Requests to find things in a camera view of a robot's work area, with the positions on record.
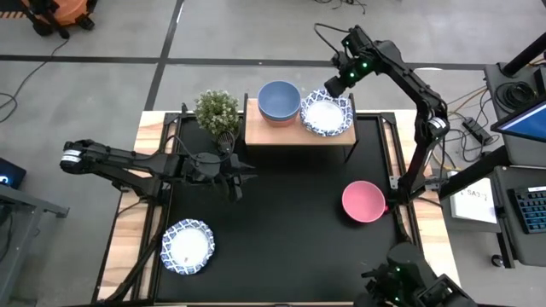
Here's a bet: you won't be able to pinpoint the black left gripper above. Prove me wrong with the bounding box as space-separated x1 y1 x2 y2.
181 160 258 204

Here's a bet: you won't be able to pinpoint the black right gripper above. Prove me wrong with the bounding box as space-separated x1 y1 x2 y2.
323 48 381 99

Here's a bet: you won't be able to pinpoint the blue patterned paper bowl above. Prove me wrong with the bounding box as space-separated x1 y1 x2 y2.
160 217 217 276
299 87 356 138

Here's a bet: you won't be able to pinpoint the blue plastic bowl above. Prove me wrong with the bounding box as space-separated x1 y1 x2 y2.
257 79 303 122

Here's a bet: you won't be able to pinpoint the orange plastic bowl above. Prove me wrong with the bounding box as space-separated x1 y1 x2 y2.
259 111 300 128

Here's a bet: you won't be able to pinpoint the green plant in slatted pot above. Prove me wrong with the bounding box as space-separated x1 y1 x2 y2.
193 88 242 155

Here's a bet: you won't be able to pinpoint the black table mat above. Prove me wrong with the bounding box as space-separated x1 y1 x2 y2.
155 113 400 304

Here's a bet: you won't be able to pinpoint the pink plastic bowl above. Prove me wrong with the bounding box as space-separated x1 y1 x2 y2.
340 179 389 224

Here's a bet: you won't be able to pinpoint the black power strip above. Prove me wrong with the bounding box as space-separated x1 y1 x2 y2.
461 115 497 147

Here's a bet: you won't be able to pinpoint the white labelled box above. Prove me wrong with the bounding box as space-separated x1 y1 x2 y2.
449 177 502 225

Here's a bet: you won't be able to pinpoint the monitor with blue screen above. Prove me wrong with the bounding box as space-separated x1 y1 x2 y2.
490 96 546 144

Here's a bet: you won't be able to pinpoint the grey equipment cart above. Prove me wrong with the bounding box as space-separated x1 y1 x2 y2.
483 61 546 169

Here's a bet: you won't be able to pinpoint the grey metal desk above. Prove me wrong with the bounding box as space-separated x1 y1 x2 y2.
0 182 71 307

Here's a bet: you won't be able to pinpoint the black computer tower blue fans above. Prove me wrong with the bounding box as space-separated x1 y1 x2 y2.
0 156 28 191

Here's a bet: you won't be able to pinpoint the black keyboard blue keys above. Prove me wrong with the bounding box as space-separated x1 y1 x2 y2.
507 184 546 236

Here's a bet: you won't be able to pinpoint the grey workstation desk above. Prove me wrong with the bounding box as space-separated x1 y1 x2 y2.
439 165 546 270

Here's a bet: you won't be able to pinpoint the orange shop vacuum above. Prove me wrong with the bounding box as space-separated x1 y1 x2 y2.
19 0 100 41

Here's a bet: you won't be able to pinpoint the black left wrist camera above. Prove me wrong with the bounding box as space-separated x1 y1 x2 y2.
188 150 224 172

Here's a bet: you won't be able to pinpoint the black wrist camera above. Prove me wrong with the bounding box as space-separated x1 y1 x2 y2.
188 150 224 172
340 24 373 55

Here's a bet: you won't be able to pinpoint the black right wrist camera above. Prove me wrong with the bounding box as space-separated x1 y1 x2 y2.
340 24 373 55

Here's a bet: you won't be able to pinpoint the wooden shelf with black frame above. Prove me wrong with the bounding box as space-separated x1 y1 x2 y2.
241 92 361 165

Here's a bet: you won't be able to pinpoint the black floor cable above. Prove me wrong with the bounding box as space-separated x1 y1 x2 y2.
312 0 369 15
0 37 71 125

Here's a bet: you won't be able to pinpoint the black frame pole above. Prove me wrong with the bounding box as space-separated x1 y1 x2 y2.
500 31 546 78
438 145 514 201

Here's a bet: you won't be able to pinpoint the coiled black cable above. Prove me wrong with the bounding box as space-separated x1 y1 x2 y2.
494 79 535 113

